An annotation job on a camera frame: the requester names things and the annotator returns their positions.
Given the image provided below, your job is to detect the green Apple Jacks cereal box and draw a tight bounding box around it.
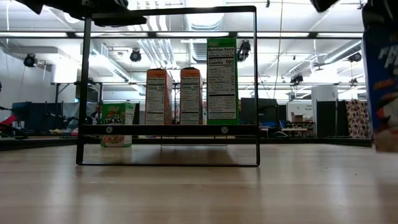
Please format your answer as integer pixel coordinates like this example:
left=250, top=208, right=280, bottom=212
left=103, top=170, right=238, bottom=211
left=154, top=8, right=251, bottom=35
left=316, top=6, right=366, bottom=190
left=206, top=37, right=239, bottom=126
left=99, top=101, right=137, bottom=148

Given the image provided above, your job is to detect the black panel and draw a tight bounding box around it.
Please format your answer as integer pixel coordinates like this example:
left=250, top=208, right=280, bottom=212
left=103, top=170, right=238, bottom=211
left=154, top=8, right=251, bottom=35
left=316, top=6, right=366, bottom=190
left=316, top=100, right=346, bottom=138

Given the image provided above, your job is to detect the black metal table frame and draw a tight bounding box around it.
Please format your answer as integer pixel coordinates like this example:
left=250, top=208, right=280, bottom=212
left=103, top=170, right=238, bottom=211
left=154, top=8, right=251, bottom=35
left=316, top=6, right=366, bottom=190
left=0, top=136, right=373, bottom=152

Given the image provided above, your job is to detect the blue Frosted Flakes cereal box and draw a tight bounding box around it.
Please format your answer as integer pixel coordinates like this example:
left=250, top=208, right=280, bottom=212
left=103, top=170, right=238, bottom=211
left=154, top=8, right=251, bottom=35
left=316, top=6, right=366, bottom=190
left=362, top=27, right=398, bottom=153

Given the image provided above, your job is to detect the person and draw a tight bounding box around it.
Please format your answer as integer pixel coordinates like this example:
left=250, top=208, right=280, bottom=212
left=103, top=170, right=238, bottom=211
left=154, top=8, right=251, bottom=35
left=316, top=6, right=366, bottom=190
left=90, top=102, right=103, bottom=125

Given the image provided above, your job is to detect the small cardboard box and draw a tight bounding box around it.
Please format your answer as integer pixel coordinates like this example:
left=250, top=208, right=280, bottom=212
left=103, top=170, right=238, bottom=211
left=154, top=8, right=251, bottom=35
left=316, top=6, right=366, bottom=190
left=290, top=111, right=307, bottom=124

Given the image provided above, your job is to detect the orange Mini Wheats cereal box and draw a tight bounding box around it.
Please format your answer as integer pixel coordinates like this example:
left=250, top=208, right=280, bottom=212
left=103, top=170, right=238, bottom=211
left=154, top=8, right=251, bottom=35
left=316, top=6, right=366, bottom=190
left=179, top=67, right=205, bottom=125
left=145, top=68, right=174, bottom=125

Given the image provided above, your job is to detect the dark blue partition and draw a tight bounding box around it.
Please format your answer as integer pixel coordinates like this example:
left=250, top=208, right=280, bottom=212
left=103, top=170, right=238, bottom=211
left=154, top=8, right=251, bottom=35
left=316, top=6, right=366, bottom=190
left=11, top=101, right=65, bottom=133

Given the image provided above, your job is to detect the long light rail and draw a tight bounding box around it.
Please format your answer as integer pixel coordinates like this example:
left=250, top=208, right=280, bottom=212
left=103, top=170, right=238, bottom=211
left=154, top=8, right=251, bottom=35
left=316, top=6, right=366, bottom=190
left=0, top=30, right=364, bottom=40

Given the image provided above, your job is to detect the patterned brown white curtain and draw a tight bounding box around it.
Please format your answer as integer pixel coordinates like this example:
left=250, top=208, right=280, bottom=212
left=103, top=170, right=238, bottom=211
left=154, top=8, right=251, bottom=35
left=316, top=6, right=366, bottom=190
left=345, top=99, right=371, bottom=139

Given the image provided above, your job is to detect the white cabinet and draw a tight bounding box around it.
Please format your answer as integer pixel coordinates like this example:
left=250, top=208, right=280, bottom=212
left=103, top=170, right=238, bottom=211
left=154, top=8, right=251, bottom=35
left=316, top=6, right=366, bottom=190
left=312, top=85, right=339, bottom=138

